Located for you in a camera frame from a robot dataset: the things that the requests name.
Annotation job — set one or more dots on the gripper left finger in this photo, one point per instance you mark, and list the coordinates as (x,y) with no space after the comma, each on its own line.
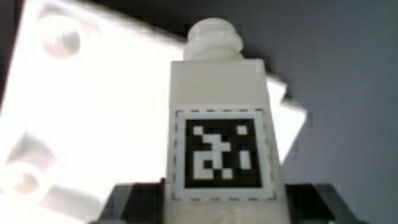
(133,205)

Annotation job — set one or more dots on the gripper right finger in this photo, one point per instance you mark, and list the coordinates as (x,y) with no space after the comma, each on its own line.
(316,205)

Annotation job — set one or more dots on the white table leg with tag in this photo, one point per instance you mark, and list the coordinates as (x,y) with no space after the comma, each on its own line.
(224,184)

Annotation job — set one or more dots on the white square table top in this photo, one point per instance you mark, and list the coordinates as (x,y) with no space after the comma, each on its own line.
(84,113)

